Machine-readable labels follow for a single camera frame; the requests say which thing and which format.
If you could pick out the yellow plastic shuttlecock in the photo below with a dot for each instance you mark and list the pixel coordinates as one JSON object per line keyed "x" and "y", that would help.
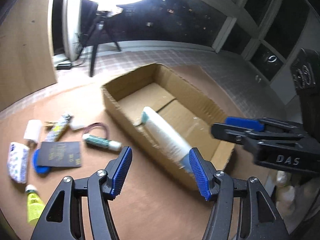
{"x": 35, "y": 205}

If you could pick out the patterned tissue pack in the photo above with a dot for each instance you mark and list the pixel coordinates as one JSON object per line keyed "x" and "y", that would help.
{"x": 17, "y": 162}

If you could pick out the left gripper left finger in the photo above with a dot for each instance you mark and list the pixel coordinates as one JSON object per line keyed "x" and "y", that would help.
{"x": 62, "y": 215}

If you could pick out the white eraser block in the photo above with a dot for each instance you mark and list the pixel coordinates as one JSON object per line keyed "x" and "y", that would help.
{"x": 77, "y": 124}

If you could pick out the black paper tag card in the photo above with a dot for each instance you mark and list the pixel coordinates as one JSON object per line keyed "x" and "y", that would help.
{"x": 59, "y": 154}

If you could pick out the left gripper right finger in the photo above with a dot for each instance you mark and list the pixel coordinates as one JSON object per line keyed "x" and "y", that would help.
{"x": 258, "y": 216}

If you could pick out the light wood headboard panel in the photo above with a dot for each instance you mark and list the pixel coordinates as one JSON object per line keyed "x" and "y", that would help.
{"x": 26, "y": 50}

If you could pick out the black floor power strip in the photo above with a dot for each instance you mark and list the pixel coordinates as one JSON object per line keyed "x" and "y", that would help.
{"x": 64, "y": 66}

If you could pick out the brown cardboard box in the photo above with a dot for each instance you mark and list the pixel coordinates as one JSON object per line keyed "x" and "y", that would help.
{"x": 183, "y": 106}

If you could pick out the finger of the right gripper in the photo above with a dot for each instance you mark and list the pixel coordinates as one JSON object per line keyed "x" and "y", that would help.
{"x": 237, "y": 134}
{"x": 259, "y": 124}

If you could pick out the white patterned cream tube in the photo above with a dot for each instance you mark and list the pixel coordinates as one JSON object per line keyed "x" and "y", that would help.
{"x": 58, "y": 128}

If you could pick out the white lotion bottle blue cap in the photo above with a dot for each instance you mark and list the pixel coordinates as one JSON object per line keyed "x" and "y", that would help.
{"x": 175, "y": 147}

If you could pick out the right gloved hand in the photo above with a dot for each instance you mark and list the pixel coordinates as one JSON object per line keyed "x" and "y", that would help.
{"x": 294, "y": 200}

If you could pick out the white charger plug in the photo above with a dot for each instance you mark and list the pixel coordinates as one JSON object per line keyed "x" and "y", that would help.
{"x": 32, "y": 132}

